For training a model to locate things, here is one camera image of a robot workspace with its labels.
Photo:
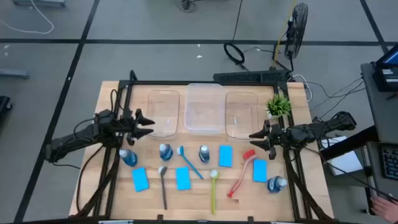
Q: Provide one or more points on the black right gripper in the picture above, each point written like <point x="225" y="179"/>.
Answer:
<point x="280" y="135"/>

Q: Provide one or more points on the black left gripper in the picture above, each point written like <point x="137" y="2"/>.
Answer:
<point x="129" y="124"/>

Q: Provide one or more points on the red dish brush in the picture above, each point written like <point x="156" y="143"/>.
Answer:
<point x="249" y="154"/>

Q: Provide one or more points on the blue cellulose sponge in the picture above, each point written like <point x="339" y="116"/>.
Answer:
<point x="225" y="156"/>
<point x="183" y="178"/>
<point x="260" y="171"/>
<point x="140" y="180"/>

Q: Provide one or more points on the blue dish soap bottle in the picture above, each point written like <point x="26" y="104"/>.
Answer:
<point x="275" y="185"/>
<point x="166" y="153"/>
<point x="129" y="158"/>
<point x="204" y="155"/>

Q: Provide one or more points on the blue dish brush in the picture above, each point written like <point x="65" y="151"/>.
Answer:
<point x="181" y="150"/>

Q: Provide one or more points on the grey dish brush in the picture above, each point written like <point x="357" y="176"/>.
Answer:
<point x="162" y="170"/>

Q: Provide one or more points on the green dish brush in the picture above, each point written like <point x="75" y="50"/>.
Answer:
<point x="214" y="174"/>

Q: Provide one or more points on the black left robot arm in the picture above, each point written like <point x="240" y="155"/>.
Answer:
<point x="77" y="137"/>

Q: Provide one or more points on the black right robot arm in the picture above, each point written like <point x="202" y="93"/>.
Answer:
<point x="311" y="132"/>

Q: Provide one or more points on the clear rectangular plastic bin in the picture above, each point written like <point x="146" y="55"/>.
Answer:
<point x="163" y="102"/>
<point x="242" y="105"/>

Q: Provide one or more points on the green plant in white pot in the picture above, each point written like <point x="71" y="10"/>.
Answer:
<point x="278" y="105"/>

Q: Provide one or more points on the large clear plastic tub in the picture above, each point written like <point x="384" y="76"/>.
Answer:
<point x="205" y="109"/>

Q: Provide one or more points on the black table clamp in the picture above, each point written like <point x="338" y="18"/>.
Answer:
<point x="160" y="217"/>
<point x="250" y="219"/>

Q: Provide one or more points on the white box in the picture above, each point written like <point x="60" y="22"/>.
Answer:
<point x="345" y="161"/>

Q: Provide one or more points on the black bar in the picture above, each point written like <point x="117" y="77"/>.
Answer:
<point x="348" y="143"/>

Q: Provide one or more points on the black standing fan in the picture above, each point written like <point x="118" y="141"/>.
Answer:
<point x="297" y="31"/>

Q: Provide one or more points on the grey desk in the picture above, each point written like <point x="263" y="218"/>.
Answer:
<point x="382" y="118"/>

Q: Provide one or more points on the black keyboard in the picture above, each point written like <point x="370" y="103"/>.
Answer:
<point x="391" y="161"/>

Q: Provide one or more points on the black chair base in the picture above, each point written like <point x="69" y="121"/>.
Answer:
<point x="186" y="4"/>

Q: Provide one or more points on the grey metal foot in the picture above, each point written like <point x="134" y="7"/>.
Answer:
<point x="14" y="74"/>
<point x="37" y="2"/>

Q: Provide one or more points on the black laptop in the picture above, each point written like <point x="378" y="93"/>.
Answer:
<point x="387" y="76"/>

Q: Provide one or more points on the black chair part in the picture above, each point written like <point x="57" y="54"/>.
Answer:
<point x="3" y="107"/>

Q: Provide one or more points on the person's hand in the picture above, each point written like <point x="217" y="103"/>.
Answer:
<point x="385" y="208"/>

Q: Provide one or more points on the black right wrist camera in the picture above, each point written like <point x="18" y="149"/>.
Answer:
<point x="273" y="153"/>

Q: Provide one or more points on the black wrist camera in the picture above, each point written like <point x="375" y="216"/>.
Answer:
<point x="273" y="153"/>
<point x="131" y="142"/>

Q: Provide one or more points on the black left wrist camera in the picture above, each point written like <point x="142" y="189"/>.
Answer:
<point x="131" y="142"/>

